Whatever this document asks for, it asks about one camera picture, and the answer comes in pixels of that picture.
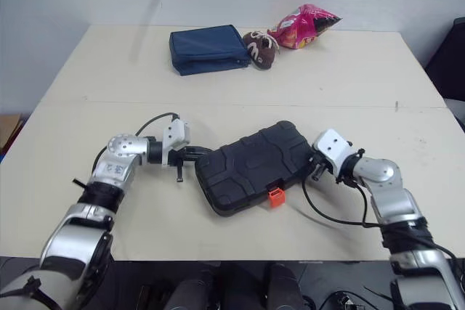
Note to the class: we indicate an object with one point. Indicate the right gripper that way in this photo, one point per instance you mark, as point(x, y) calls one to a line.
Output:
point(316, 168)

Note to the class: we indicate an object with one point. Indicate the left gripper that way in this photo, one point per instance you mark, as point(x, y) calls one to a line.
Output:
point(181, 159)

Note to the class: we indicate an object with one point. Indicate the black tool case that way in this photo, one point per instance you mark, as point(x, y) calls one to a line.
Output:
point(250, 168)

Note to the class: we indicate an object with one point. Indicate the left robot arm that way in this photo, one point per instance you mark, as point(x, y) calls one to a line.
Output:
point(76, 230)

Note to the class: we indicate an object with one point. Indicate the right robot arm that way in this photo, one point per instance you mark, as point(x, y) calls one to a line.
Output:
point(399, 201)

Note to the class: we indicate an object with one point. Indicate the blue fabric pouch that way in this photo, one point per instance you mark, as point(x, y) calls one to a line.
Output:
point(207, 49)

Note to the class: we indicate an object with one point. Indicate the brown plush toy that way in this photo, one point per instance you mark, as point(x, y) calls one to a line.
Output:
point(260, 48)

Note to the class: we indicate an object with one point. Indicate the robot body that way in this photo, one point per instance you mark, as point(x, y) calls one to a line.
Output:
point(232, 286)

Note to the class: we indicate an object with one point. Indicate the pink snack bag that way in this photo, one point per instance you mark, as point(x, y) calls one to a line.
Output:
point(301, 27)

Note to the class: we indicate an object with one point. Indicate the black chair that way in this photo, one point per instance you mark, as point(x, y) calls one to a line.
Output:
point(447, 59)

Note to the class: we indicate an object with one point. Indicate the cardboard box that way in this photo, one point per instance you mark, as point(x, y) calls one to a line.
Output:
point(8, 132)

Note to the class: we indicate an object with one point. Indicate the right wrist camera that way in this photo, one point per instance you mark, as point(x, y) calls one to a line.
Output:
point(334, 150)

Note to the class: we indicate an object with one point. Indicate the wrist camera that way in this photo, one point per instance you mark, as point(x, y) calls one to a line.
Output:
point(178, 133)
point(334, 150)

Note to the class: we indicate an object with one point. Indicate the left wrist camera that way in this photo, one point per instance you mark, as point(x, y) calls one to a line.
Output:
point(178, 133)

